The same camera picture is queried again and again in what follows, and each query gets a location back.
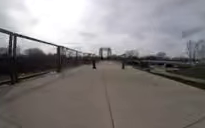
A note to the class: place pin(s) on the dark bollard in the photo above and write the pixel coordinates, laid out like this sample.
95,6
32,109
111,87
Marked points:
94,64
123,65

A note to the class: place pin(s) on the steel truss bridge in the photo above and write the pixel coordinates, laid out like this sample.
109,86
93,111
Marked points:
100,53

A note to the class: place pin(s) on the grey concrete path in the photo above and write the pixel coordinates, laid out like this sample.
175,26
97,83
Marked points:
90,100

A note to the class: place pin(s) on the row of dark bushes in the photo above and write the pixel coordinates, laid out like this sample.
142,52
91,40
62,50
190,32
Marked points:
33,60

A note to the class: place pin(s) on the pale side path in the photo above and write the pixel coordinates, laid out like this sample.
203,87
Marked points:
183,76

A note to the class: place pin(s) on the metal mesh railing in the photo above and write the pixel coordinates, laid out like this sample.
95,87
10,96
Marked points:
12,56

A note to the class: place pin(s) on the bare trees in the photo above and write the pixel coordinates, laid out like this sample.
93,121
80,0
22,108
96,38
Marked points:
200,50

